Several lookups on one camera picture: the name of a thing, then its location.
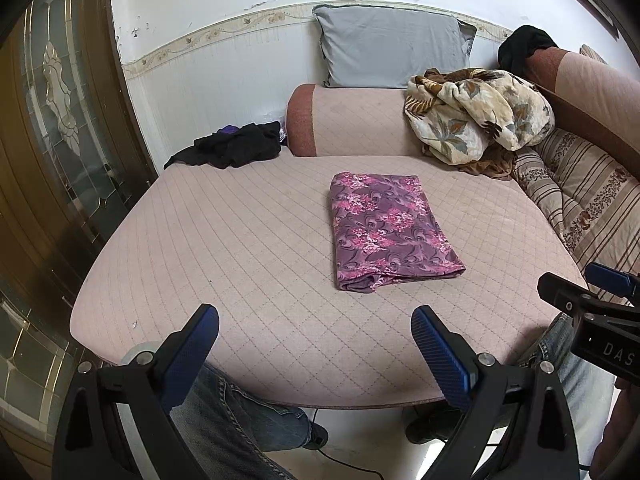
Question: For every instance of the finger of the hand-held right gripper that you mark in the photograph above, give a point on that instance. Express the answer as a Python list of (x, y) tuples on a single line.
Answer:
[(607, 277), (562, 292)]

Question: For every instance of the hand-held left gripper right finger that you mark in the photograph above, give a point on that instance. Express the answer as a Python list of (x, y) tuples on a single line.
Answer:
[(440, 360)]

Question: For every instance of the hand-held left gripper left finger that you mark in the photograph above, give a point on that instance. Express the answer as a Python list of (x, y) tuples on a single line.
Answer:
[(192, 355)]

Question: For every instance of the purple floral shirt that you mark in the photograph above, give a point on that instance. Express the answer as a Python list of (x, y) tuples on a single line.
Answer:
[(385, 230)]

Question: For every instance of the person's right forearm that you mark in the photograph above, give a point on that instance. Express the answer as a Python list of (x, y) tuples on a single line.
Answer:
[(622, 435)]

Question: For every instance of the black clothes pile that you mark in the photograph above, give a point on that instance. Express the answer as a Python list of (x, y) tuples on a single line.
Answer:
[(240, 150)]

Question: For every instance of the person's right leg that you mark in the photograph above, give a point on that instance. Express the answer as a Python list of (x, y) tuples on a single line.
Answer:
[(580, 390)]

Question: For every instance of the person's leg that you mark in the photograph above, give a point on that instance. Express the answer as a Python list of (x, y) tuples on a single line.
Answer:
[(580, 390), (235, 425)]

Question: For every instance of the person's right shoe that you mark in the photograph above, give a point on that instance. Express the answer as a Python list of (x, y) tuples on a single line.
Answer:
[(425, 425)]

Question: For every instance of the person's shoe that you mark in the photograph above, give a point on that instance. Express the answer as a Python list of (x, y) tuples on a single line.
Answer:
[(315, 437), (425, 425)]

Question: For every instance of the person's left leg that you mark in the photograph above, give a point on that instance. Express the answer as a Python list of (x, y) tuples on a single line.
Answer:
[(235, 425)]

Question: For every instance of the striped floral cushion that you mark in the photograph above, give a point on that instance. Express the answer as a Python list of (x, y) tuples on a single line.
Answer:
[(590, 195)]

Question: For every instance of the pink quilted sofa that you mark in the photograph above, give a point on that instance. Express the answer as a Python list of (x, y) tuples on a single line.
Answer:
[(240, 260)]

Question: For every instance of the brown cloth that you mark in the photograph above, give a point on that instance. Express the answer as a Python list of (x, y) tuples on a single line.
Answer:
[(492, 167)]

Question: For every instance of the person's left shoe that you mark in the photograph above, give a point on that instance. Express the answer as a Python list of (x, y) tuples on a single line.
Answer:
[(315, 437)]

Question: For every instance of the beige floral blanket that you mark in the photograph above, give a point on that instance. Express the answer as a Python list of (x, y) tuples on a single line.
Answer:
[(475, 110)]

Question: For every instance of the purple cloth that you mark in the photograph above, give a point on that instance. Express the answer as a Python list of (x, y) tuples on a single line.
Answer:
[(227, 130)]

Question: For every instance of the black cloth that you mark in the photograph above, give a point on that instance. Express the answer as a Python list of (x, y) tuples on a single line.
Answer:
[(525, 45)]

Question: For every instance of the wooden door with glass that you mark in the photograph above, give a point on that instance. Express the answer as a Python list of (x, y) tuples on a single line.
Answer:
[(60, 110)]

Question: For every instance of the grey pillow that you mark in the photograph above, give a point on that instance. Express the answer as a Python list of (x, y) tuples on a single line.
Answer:
[(390, 45)]

